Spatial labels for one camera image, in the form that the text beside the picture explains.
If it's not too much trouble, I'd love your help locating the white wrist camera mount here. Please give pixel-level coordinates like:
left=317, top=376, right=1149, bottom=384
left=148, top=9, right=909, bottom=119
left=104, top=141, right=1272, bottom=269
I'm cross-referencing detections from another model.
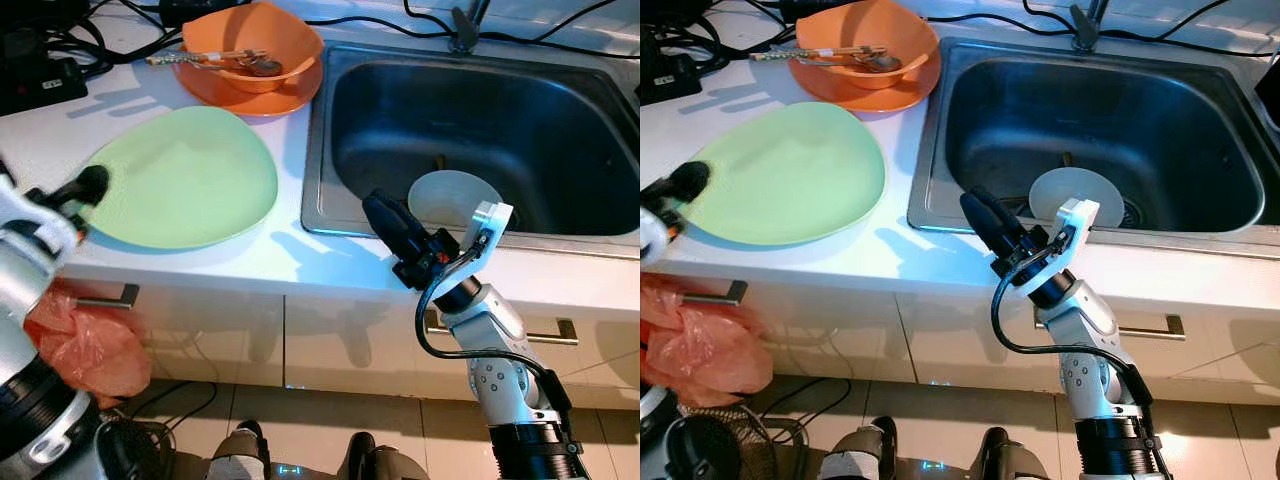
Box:
left=0, top=175, right=83, bottom=266
left=1010, top=197, right=1101, bottom=299
left=640, top=205, right=673, bottom=266
left=415, top=200, right=516, bottom=301

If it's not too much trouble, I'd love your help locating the white cabinet front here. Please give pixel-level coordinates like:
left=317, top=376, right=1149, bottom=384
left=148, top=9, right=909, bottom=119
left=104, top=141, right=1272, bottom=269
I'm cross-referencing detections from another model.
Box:
left=285, top=295, right=641, bottom=406
left=905, top=290, right=1280, bottom=401

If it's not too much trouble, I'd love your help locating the red plastic bag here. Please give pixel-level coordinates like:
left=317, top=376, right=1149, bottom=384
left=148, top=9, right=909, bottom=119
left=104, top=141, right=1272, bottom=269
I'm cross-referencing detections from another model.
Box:
left=645, top=275, right=773, bottom=406
left=22, top=290, right=153, bottom=401

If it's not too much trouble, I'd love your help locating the robot leg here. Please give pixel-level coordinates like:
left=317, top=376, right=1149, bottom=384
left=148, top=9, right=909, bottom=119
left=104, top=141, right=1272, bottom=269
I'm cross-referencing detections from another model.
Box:
left=820, top=417, right=901, bottom=480
left=345, top=432, right=431, bottom=480
left=980, top=427, right=1051, bottom=480
left=208, top=420, right=271, bottom=480

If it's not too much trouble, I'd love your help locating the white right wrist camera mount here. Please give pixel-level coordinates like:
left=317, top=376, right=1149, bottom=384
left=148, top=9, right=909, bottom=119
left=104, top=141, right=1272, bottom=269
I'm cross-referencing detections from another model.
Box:
left=415, top=200, right=516, bottom=301
left=1010, top=197, right=1101, bottom=299

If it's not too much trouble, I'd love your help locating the chopstick with silver end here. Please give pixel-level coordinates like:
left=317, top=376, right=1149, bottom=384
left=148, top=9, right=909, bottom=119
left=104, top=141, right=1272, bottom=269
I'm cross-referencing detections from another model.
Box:
left=147, top=48, right=246, bottom=67
left=750, top=44, right=876, bottom=63

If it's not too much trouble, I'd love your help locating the stainless steel sink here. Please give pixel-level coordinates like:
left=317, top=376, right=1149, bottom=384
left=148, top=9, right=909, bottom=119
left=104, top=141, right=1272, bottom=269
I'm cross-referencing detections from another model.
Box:
left=300, top=42, right=641, bottom=241
left=908, top=38, right=1280, bottom=239

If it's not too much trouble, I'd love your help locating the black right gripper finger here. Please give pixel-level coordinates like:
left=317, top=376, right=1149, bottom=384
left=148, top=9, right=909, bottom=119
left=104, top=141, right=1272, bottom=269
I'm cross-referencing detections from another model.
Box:
left=970, top=186, right=1041, bottom=256
left=372, top=190, right=441, bottom=259
left=362, top=193, right=421, bottom=263
left=960, top=188, right=1019, bottom=261

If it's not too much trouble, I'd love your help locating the robot left leg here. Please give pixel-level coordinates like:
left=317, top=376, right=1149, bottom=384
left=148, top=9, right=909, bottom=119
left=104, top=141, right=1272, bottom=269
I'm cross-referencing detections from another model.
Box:
left=820, top=417, right=901, bottom=480
left=208, top=420, right=271, bottom=480

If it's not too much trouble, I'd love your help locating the orange bowl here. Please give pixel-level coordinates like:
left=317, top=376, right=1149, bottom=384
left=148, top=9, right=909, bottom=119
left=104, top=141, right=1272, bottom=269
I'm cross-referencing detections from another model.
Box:
left=182, top=2, right=324, bottom=94
left=795, top=0, right=941, bottom=89

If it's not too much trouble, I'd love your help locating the black adapter box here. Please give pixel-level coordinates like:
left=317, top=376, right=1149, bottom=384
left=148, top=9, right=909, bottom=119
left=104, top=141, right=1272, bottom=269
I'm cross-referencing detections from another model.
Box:
left=160, top=0, right=251, bottom=27
left=780, top=0, right=861, bottom=23

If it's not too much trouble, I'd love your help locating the white ribbed bowl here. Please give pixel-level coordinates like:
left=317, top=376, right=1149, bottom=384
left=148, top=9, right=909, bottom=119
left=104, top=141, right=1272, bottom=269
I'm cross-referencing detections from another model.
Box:
left=1028, top=166, right=1129, bottom=226
left=407, top=170, right=504, bottom=229

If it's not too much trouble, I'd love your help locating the black kitchen appliance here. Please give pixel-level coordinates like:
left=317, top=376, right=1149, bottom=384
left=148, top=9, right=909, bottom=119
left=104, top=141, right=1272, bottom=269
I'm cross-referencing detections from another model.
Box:
left=1255, top=55, right=1280, bottom=131

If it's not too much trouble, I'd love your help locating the wire grille floor fan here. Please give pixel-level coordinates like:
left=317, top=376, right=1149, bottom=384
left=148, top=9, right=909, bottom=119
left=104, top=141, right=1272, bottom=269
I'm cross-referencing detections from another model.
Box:
left=95, top=415, right=176, bottom=480
left=665, top=405, right=791, bottom=480

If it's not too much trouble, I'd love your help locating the metal spoon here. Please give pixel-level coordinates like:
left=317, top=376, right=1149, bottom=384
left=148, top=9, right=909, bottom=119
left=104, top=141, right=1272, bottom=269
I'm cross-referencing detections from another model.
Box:
left=210, top=55, right=286, bottom=79
left=830, top=50, right=904, bottom=75

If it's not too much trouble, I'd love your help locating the robot right leg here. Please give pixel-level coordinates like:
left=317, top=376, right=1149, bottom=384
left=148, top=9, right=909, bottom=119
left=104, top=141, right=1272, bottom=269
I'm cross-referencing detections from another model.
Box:
left=980, top=427, right=1051, bottom=480
left=345, top=432, right=431, bottom=480

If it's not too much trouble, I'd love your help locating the green plate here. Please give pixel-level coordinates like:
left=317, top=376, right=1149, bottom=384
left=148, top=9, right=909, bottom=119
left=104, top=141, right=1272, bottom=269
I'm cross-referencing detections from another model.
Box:
left=82, top=105, right=279, bottom=250
left=685, top=101, right=888, bottom=247

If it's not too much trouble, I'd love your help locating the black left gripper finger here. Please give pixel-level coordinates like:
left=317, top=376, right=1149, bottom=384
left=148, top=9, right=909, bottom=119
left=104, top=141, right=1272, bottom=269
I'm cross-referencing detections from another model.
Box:
left=665, top=166, right=712, bottom=213
left=62, top=170, right=112, bottom=214
left=55, top=164, right=109, bottom=201
left=655, top=160, right=709, bottom=196

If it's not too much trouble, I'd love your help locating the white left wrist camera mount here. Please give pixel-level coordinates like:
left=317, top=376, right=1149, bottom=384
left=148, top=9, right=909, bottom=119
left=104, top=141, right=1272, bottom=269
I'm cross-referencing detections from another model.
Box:
left=0, top=175, right=83, bottom=266
left=640, top=205, right=673, bottom=266

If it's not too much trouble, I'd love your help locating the black power strip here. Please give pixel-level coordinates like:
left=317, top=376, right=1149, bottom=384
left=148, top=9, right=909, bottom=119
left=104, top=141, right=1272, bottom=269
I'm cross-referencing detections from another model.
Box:
left=640, top=25, right=703, bottom=106
left=0, top=28, right=89, bottom=117

